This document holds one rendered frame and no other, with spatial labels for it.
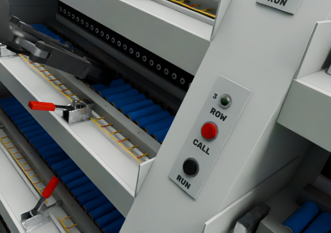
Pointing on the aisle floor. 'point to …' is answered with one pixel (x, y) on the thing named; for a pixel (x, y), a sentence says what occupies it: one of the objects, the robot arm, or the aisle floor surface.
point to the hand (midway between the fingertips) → (90, 67)
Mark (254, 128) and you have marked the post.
